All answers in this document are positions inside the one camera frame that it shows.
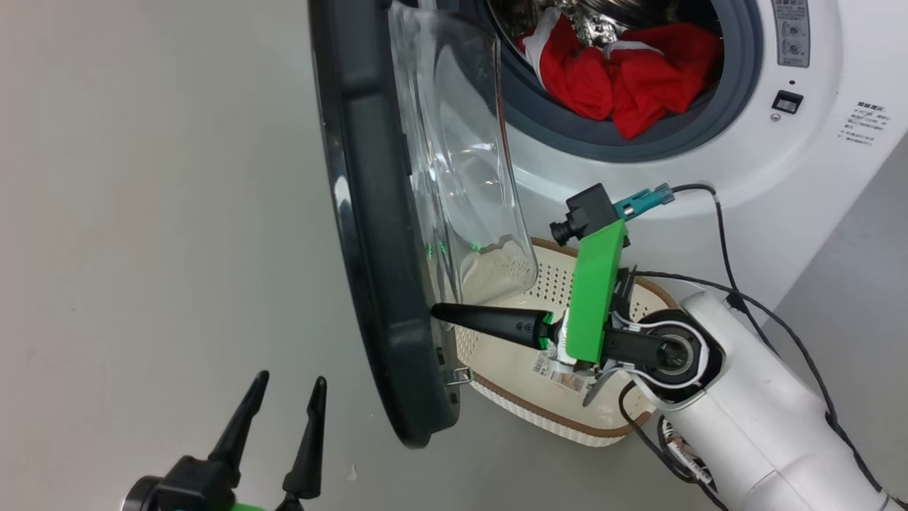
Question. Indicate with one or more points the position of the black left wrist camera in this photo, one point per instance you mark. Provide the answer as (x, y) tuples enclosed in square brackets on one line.
[(191, 486)]

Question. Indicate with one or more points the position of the white front-load washing machine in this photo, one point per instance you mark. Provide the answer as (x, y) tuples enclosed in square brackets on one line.
[(816, 177)]

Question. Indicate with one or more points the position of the printed text label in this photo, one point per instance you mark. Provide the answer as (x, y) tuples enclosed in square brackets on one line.
[(867, 124)]

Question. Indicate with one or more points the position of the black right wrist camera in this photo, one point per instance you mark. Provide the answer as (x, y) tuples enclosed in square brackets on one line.
[(592, 209)]

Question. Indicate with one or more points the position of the black glass washing machine door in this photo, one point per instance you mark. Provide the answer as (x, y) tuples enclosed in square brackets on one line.
[(369, 213)]

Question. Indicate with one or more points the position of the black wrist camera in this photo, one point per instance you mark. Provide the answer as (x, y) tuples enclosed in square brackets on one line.
[(592, 209), (191, 486)]

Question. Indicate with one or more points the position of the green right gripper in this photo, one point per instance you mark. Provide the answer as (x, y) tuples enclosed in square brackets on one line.
[(592, 298)]

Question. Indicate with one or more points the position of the white barcode sticker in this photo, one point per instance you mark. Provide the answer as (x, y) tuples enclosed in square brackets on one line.
[(546, 365)]

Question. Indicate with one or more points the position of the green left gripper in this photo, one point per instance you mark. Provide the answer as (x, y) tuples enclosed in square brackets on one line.
[(248, 507)]

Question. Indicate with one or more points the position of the grey warning sticker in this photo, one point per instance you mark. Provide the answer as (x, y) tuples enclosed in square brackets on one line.
[(791, 32)]

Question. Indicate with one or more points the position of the black door latch socket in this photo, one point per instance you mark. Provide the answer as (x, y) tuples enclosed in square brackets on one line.
[(787, 101)]

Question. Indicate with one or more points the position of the steel washer drum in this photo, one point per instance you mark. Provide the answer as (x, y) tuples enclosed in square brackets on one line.
[(603, 18)]

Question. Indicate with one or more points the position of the cream perforated laundry basket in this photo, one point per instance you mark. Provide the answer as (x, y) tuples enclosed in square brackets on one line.
[(511, 333)]

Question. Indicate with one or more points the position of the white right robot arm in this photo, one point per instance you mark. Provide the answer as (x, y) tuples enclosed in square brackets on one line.
[(745, 426)]

